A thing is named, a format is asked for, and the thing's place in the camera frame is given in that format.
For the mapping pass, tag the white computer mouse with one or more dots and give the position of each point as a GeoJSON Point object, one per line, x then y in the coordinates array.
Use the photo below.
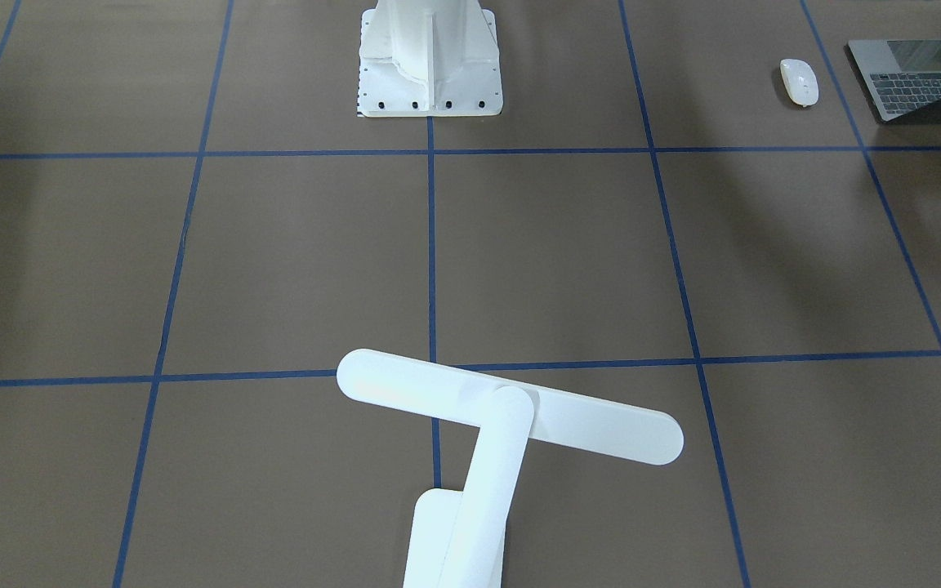
{"type": "Point", "coordinates": [799, 82]}

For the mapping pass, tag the grey laptop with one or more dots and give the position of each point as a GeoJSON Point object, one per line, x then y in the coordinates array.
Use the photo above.
{"type": "Point", "coordinates": [902, 77]}

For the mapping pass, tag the white desk lamp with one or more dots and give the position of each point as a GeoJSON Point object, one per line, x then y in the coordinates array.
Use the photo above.
{"type": "Point", "coordinates": [458, 536]}

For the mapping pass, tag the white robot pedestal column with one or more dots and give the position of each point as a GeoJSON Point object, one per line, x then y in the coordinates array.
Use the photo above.
{"type": "Point", "coordinates": [429, 59]}

